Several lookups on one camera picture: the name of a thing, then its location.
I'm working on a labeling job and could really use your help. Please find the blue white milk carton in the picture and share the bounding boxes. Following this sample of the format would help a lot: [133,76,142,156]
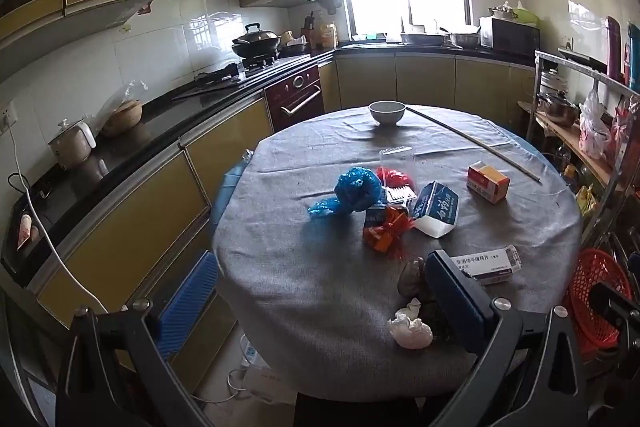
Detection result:
[407,181,460,239]

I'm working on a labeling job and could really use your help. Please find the white striped packet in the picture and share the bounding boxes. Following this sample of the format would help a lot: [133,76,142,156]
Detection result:
[384,184,418,206]

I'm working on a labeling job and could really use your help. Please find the dark brown bag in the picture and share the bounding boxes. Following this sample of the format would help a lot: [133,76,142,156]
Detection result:
[397,257,456,343]

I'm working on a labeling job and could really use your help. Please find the maroon thermos flask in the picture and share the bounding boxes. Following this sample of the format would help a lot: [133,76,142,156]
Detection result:
[606,16,623,82]

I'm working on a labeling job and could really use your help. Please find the green container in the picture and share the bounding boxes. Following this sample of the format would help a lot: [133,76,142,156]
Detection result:
[510,2,541,26]

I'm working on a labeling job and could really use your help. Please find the white tissue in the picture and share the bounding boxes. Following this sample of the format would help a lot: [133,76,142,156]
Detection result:
[388,298,433,350]

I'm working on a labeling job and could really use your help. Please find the black kitchen countertop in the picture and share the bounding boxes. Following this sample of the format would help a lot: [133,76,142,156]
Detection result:
[0,42,538,288]

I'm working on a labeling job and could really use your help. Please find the metal basin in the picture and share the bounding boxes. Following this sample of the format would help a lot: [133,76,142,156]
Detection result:
[400,27,451,48]

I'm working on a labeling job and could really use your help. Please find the orange cardboard box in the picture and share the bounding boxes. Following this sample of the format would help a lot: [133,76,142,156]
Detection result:
[466,161,511,205]

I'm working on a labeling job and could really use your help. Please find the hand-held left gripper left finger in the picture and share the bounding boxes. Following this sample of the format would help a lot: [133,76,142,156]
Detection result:
[55,249,221,427]

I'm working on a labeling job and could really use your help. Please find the black microwave oven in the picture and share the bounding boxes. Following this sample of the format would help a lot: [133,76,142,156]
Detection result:
[480,17,541,55]

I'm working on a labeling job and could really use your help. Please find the long thin wooden stick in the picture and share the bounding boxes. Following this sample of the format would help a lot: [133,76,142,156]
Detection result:
[406,106,542,182]

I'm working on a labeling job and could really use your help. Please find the black gas stove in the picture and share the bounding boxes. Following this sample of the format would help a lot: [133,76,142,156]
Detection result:
[172,57,281,100]

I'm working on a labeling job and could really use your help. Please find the thin black cord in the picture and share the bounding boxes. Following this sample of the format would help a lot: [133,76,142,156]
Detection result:
[7,172,53,200]

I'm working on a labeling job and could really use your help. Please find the knife block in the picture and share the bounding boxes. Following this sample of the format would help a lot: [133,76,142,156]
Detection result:
[302,12,321,48]

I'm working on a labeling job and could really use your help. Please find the pan with bowls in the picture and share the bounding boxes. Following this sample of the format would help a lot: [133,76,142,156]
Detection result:
[280,31,313,58]

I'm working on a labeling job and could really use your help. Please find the white power strip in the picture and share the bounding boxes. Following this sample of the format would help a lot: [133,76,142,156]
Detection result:
[240,332,263,370]

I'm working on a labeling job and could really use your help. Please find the flat black tray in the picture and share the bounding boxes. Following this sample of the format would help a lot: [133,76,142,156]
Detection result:
[557,47,608,68]

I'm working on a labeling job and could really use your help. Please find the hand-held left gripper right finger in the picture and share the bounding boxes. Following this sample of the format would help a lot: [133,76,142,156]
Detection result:
[425,249,588,427]

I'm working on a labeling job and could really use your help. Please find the teal thermos flask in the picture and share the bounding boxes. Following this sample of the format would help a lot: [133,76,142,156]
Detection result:
[627,22,640,90]

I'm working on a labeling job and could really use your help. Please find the black wok with lid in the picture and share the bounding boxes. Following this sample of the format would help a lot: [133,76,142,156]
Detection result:
[231,23,282,58]

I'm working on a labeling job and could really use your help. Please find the cooking oil bottle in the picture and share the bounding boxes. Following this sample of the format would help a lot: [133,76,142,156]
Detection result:
[557,147,581,190]

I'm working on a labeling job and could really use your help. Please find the white bowl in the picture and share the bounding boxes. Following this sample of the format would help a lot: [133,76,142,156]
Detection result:
[368,101,407,126]

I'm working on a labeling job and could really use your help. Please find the red snack wrapper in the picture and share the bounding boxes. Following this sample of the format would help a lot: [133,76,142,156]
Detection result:
[362,209,418,258]

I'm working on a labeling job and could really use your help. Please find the yellow base cabinets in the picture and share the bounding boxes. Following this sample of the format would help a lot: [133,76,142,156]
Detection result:
[30,52,538,333]

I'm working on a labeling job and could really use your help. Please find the red plastic basket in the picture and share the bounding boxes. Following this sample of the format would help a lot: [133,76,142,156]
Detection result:
[562,248,636,350]

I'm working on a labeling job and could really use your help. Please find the dark blue packet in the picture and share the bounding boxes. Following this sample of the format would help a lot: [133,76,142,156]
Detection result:
[364,202,408,230]

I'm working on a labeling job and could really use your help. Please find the white pink plastic bag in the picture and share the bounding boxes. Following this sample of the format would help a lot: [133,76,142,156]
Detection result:
[579,89,613,160]

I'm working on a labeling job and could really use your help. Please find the blue plastic bag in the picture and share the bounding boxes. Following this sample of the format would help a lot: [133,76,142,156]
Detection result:
[307,167,383,219]

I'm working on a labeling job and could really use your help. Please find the blue table cover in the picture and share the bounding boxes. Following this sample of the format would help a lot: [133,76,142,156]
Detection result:
[215,151,257,228]

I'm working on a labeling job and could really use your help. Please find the clay pot in plastic bag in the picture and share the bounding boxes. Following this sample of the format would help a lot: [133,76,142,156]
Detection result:
[97,79,149,138]

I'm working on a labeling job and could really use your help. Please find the steel pot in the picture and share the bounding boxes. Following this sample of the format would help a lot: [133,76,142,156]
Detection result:
[540,92,581,128]

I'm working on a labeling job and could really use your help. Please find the white floor box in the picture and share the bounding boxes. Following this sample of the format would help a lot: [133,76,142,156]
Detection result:
[240,364,301,405]

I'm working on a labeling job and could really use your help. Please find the grey tablecloth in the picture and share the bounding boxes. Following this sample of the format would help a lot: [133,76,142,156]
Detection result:
[212,106,583,400]

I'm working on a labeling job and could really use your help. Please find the white stacked dishes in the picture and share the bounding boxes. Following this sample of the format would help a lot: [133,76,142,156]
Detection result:
[540,69,568,95]

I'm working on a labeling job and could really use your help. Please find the white red paper cup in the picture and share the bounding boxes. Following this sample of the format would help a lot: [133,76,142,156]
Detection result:
[17,214,41,250]

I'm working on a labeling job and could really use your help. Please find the yellow plastic bag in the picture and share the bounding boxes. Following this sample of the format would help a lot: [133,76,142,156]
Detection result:
[575,184,601,218]

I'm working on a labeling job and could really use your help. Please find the beige slow cooker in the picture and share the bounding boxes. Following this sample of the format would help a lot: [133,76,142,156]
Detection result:
[47,119,97,170]

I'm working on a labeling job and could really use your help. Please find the red shelf plastic bag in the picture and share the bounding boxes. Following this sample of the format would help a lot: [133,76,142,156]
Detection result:
[610,99,640,180]

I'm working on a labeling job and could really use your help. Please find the white power cable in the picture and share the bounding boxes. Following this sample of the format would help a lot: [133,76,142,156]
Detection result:
[5,124,111,313]

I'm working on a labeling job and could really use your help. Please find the clear plastic cup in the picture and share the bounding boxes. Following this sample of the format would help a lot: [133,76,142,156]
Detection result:
[380,146,417,188]

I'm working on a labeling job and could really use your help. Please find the dark red oven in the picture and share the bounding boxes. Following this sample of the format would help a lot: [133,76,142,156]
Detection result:
[263,64,326,132]

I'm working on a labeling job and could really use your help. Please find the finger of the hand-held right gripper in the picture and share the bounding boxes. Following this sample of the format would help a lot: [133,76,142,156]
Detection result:
[590,282,640,348]

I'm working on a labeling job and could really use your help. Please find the metal shelf rack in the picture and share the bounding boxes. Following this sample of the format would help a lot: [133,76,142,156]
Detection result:
[530,49,640,258]

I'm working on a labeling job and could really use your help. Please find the white medicine box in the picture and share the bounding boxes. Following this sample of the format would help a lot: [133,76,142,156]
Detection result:
[450,244,523,289]

